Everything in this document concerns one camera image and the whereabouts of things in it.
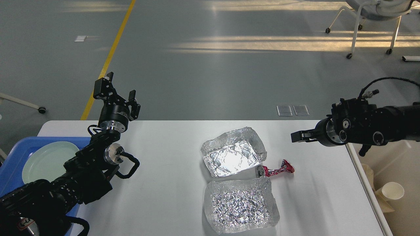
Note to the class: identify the aluminium foil tray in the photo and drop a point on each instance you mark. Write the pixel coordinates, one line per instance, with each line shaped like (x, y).
(240, 205)
(232, 152)

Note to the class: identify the crushed red soda can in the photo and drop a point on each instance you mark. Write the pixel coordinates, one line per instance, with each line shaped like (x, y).
(264, 171)

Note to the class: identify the white chair at left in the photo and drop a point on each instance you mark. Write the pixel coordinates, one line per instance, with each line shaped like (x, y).
(19, 119)

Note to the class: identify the white plastic bin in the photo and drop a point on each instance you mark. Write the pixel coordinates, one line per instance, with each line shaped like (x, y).
(396, 162)

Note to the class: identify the white office chair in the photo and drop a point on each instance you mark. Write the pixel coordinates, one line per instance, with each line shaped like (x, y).
(374, 10)

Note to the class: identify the white paper cup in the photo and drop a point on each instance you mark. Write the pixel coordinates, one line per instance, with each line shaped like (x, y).
(390, 191)

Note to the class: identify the brown paper bag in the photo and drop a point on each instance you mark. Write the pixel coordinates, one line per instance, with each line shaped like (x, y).
(384, 205)

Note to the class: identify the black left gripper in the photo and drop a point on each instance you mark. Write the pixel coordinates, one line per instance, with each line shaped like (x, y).
(115, 114)

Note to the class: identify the light green plate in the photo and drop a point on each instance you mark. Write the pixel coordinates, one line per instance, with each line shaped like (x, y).
(48, 162)

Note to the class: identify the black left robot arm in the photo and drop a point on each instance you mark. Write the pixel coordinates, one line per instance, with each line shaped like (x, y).
(111, 160)

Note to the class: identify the white bar on floor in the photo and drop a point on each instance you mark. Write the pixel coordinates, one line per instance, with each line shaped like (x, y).
(411, 58)

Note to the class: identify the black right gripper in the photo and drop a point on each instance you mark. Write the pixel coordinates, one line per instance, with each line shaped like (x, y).
(323, 133)

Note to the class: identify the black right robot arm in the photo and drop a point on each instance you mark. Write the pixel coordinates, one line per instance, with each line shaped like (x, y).
(359, 122)

